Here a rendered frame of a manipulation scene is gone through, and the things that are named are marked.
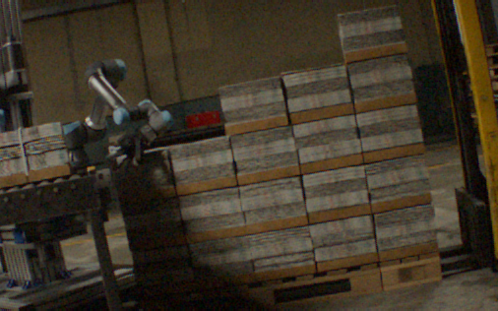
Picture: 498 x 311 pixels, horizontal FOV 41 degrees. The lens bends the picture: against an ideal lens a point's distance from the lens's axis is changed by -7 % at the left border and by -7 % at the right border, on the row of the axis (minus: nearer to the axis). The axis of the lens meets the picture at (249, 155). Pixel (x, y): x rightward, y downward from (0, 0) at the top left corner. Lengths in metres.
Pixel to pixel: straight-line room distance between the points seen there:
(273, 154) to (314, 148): 0.19
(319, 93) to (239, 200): 0.61
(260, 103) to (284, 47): 7.21
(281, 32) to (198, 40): 1.25
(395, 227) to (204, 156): 0.93
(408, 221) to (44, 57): 7.48
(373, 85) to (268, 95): 0.48
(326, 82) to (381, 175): 0.49
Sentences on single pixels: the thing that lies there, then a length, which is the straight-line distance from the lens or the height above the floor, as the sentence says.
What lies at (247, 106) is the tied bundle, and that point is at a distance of 3.22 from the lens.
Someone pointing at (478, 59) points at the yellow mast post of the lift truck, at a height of 0.98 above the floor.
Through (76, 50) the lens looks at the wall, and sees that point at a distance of 10.00.
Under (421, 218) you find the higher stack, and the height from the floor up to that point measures 0.31.
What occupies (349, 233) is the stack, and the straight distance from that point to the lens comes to 3.24.
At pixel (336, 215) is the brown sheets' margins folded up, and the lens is 3.22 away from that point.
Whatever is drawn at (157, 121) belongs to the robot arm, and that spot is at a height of 0.96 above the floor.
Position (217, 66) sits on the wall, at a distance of 10.14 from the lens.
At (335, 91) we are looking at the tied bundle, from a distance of 3.19.
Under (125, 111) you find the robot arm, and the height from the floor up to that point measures 1.03.
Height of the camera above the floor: 0.90
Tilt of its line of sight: 3 degrees down
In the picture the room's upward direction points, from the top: 10 degrees counter-clockwise
